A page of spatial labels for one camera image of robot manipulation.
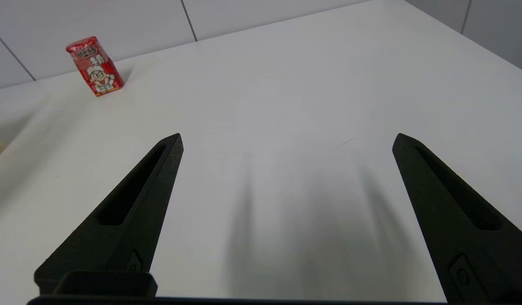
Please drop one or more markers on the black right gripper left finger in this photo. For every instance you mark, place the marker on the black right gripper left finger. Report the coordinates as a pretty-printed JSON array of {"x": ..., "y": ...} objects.
[{"x": 129, "y": 220}]

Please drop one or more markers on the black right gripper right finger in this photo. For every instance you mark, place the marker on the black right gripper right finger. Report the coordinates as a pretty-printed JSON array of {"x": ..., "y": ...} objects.
[{"x": 456, "y": 220}]

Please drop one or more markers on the red snack packet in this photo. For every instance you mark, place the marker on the red snack packet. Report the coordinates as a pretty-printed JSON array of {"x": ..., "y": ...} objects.
[{"x": 98, "y": 70}]

